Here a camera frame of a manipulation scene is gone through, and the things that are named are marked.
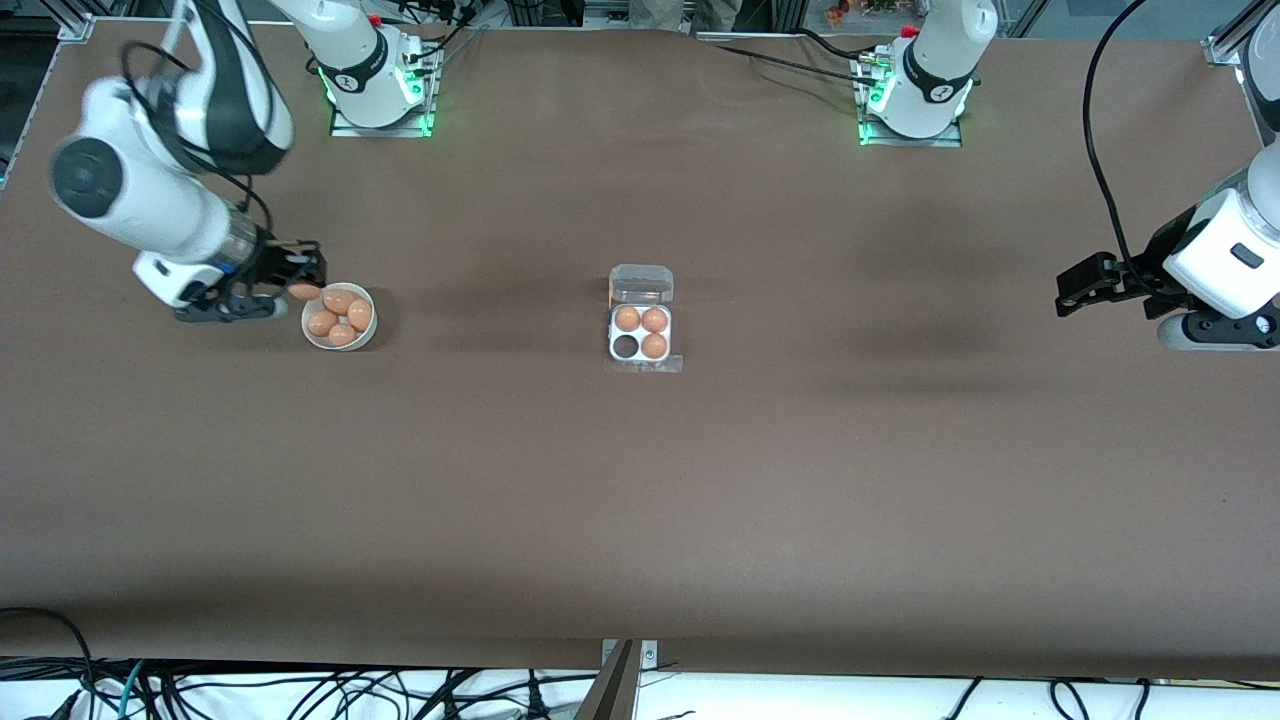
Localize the clear plastic egg box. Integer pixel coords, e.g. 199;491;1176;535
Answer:
606;263;685;375

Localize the white round bowl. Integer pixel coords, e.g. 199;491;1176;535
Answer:
301;281;380;351

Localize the person standing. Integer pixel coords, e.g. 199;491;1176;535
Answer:
628;0;743;34

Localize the dark metal pole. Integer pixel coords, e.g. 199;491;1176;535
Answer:
572;640;642;720

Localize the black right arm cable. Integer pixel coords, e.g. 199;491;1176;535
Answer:
122;0;277;237

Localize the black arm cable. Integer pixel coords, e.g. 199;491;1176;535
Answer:
122;0;277;237
1084;0;1147;266

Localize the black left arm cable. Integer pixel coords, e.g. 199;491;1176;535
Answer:
1084;0;1147;266

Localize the teal cable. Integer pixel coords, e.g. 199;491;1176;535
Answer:
115;660;151;720

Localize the silver metal bracket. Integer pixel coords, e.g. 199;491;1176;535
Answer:
600;640;659;673

